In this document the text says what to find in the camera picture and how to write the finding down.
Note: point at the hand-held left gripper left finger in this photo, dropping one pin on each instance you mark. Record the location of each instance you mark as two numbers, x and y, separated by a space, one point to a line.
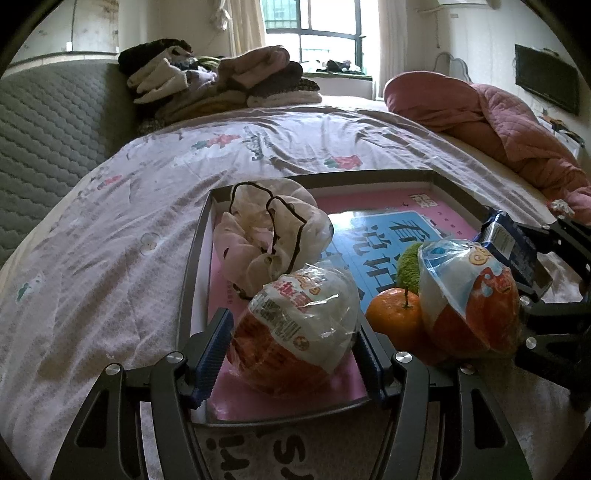
212 355

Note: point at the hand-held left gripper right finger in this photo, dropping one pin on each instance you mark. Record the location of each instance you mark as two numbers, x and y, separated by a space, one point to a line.
368 364

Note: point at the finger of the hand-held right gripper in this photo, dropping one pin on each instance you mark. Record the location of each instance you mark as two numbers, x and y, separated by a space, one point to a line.
554 314
563 235

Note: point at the small mandarin orange with stem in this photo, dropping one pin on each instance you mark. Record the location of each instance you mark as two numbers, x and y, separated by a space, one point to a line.
392 318

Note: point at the blue snack packet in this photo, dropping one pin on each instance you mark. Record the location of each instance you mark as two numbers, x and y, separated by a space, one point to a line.
508 244

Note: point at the red fruit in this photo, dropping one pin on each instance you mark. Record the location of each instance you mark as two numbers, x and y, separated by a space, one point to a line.
295 332

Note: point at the brown cardboard box tray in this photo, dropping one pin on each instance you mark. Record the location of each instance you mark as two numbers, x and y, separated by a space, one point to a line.
198 258

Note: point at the cream plush toy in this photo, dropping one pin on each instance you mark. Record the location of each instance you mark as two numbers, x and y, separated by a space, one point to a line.
249 244

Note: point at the white cabinet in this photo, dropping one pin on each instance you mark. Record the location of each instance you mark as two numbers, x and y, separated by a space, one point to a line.
563 129

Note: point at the pink quilt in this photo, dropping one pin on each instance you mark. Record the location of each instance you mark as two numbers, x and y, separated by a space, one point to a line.
498 124

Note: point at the pink and blue book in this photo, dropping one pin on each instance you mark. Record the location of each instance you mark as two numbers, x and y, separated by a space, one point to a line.
360 217

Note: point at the floral bed sheet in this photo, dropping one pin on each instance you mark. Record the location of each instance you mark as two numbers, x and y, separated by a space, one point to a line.
115 240

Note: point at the black television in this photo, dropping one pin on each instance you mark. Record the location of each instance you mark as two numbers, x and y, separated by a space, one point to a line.
547 78

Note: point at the white air conditioner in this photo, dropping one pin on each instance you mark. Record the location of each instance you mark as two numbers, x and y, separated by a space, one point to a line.
461 2

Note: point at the plain cream curtain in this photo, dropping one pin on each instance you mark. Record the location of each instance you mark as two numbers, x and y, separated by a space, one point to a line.
392 41

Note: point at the pile of folded clothes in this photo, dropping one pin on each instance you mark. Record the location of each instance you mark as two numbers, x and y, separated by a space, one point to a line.
221 87

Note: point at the grey quilted headboard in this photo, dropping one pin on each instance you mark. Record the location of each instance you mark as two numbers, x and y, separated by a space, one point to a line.
51 138

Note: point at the dark cloth bundle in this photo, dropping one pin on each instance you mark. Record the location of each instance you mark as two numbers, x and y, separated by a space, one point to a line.
344 67

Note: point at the window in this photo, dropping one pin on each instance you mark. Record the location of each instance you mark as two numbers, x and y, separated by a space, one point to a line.
323 27

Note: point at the cream curtain with tie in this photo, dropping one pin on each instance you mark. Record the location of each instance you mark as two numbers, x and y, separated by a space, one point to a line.
240 23

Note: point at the tree wall painting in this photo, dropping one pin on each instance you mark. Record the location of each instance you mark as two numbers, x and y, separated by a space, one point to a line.
69 27

